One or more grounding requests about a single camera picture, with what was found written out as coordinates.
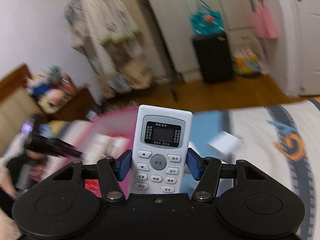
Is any white knitted hanging garment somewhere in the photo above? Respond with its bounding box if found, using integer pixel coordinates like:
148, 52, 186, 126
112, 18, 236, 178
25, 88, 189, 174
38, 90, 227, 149
64, 0, 141, 75

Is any white wardrobe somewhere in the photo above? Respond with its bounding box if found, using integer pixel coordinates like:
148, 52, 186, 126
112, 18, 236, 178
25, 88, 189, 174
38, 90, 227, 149
148, 0, 255, 81

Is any teal handbag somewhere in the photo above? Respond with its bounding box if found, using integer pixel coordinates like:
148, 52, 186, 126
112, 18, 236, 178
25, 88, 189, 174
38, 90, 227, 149
189, 0, 225, 36

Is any white TCL remote control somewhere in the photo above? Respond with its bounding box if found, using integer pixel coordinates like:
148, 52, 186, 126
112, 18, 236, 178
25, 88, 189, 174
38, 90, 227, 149
129, 105, 193, 194

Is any wooden nightstand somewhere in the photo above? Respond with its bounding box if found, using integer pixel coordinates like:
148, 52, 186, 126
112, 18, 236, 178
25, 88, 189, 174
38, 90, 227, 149
1, 63, 95, 121

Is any brown paper bag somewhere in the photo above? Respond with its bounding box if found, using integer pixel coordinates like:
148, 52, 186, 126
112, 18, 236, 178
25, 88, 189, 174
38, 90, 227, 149
119, 57, 153, 90

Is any white square charger plug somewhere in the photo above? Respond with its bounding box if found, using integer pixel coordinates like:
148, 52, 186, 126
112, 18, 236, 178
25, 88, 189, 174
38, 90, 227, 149
207, 131, 242, 163

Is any pink hanging bag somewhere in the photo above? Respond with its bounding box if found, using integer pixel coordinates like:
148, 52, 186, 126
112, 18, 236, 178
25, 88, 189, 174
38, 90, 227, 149
251, 4, 278, 40

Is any black suitcase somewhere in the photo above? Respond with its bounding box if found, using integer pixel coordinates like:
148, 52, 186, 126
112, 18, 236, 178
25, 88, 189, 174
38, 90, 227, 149
192, 32, 234, 84

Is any colourful gift bag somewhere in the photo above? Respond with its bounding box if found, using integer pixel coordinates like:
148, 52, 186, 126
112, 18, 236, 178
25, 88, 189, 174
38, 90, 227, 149
233, 46, 260, 76

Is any black clothes rack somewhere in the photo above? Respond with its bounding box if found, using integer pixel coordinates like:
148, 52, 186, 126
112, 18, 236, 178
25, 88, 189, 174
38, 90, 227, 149
140, 0, 185, 102

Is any pink cardboard box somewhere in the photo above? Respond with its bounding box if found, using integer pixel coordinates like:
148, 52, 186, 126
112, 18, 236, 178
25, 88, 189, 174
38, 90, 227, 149
15, 108, 141, 201

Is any white door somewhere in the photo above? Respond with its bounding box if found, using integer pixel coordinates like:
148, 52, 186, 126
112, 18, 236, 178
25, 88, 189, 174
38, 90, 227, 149
279, 0, 319, 97

